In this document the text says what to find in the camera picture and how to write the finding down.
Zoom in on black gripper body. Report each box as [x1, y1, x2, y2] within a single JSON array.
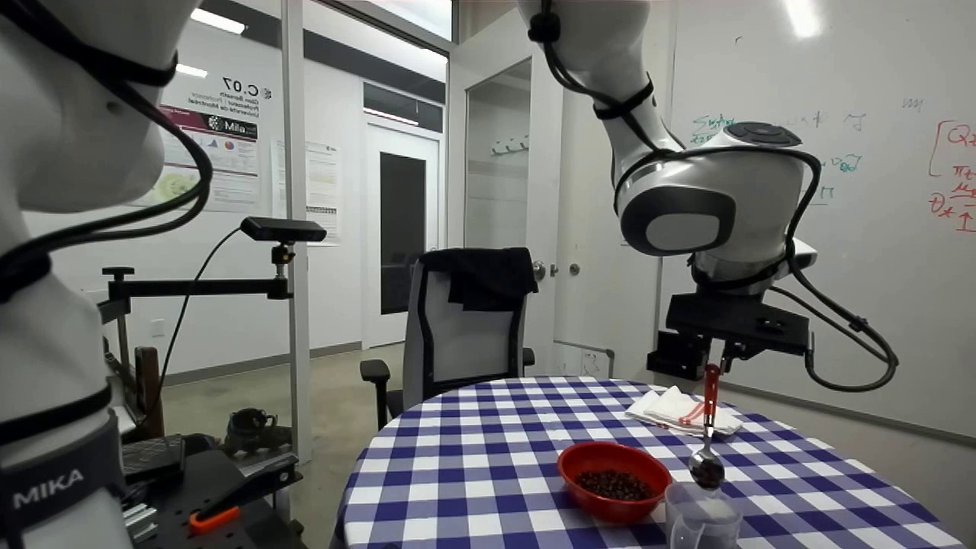
[[647, 293, 815, 381]]

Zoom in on red handled metal spoon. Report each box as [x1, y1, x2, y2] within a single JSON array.
[[688, 365, 722, 492]]

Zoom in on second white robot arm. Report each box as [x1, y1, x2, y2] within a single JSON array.
[[0, 0, 212, 549]]

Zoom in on clear plastic jug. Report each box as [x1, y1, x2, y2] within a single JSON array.
[[666, 480, 741, 549]]

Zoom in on red bowl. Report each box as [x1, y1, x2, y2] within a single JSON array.
[[557, 439, 671, 528]]

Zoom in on white folded towel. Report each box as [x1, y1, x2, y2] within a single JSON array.
[[627, 384, 745, 435]]

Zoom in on coffee beans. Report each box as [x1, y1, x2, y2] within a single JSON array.
[[578, 468, 653, 499]]

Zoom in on black office chair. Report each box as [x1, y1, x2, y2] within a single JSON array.
[[359, 247, 536, 426]]

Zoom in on blue white checkered tablecloth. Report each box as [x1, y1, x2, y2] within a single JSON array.
[[342, 379, 969, 549]]

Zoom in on black equipment cart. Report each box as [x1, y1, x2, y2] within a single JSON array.
[[105, 348, 304, 549]]

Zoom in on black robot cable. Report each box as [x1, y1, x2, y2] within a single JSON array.
[[527, 8, 903, 396]]

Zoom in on black camera on stand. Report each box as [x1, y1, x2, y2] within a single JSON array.
[[107, 216, 326, 302]]

